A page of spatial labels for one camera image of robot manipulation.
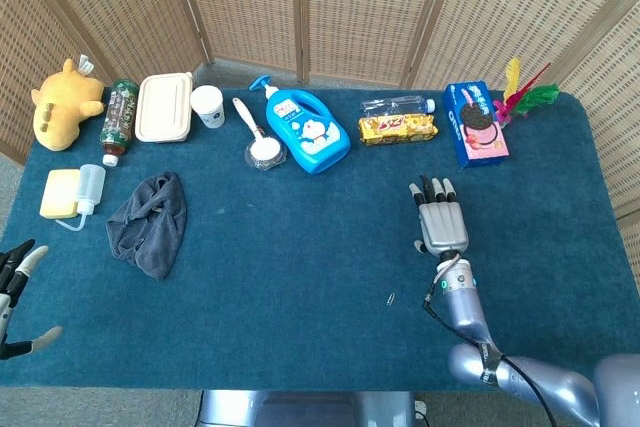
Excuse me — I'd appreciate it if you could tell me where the clear plastic water bottle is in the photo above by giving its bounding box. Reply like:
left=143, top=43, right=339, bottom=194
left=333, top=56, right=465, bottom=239
left=360, top=95, right=437, bottom=117

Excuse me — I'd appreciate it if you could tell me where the yellow biscuit pack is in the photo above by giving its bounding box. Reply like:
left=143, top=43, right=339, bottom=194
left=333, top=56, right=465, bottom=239
left=357, top=113, right=440, bottom=147

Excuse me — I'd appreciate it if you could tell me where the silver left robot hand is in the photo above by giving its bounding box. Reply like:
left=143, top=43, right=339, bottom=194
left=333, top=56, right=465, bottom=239
left=0, top=239, right=64, bottom=361

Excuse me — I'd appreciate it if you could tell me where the green-label tea bottle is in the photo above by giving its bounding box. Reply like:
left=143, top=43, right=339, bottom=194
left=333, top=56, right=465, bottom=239
left=99, top=78, right=141, bottom=168

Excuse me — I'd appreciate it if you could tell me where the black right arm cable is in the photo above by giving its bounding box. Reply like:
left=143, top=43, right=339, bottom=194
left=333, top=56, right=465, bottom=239
left=422, top=252, right=557, bottom=427

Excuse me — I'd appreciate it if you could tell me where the blue carpet table mat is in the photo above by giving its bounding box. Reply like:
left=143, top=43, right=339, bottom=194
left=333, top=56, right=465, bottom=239
left=0, top=88, right=640, bottom=393

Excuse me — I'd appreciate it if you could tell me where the beige lidded lunch box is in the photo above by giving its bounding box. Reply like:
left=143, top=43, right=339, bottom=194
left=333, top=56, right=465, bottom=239
left=134, top=71, right=194, bottom=144

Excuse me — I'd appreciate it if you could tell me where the blue Oreo cookie box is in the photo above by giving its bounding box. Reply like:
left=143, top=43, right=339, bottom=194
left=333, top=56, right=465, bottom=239
left=442, top=79, right=511, bottom=170

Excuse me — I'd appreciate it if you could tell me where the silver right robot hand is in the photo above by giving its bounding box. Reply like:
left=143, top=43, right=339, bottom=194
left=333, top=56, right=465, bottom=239
left=408, top=175, right=470, bottom=258

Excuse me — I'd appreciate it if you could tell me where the yellow sponge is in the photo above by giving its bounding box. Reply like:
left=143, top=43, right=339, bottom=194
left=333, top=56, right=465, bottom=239
left=39, top=169, right=82, bottom=220

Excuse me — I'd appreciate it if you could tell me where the yellow plush toy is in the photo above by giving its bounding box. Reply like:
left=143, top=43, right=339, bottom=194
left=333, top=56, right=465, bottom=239
left=30, top=54, right=106, bottom=152

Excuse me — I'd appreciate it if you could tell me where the dark grey towel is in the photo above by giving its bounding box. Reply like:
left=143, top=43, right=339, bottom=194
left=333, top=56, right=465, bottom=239
left=105, top=171, right=188, bottom=282

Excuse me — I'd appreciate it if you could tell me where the white paper cup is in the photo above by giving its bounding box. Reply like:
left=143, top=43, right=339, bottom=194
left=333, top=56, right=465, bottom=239
left=189, top=84, right=226, bottom=130

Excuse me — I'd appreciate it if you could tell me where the colourful feather shuttlecock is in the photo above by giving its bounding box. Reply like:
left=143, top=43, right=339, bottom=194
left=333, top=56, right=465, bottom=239
left=492, top=57, right=561, bottom=129

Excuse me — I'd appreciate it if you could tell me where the woven bamboo folding screen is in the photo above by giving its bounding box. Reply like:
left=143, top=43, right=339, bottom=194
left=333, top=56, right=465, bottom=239
left=0, top=0, right=640, bottom=293

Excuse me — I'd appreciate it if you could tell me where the silver-blue robot base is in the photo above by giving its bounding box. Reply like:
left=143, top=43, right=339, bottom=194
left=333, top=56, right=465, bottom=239
left=197, top=390, right=419, bottom=427

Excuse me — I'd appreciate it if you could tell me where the blue detergent pump bottle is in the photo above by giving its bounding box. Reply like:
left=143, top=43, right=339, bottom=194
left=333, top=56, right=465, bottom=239
left=248, top=75, right=352, bottom=176

